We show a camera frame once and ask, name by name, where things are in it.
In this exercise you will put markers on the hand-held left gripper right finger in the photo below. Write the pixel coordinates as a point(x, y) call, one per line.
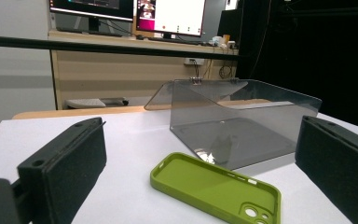
point(338, 161)

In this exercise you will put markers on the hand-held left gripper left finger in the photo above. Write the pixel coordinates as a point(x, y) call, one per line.
point(68, 161)

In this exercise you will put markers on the transparent grey plastic box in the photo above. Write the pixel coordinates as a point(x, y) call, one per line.
point(230, 137)

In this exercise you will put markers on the green phone case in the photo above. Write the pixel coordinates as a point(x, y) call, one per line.
point(199, 177)

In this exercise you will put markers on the wooden table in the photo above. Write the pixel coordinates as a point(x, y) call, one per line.
point(90, 111)

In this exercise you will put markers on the white cabinet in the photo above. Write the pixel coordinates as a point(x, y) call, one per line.
point(12, 77)

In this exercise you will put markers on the wooden desk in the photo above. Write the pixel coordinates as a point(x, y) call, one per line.
point(121, 71)

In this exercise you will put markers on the black curtain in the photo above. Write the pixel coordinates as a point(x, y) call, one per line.
point(323, 56)

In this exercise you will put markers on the dark screen monitor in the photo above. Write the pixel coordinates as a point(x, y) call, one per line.
point(90, 7)

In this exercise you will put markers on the power strip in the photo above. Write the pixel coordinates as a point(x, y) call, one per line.
point(194, 61)

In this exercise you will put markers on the white screen monitor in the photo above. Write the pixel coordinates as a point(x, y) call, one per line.
point(180, 15)

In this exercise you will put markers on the black horizontal frame bar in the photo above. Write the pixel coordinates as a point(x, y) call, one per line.
point(74, 46)

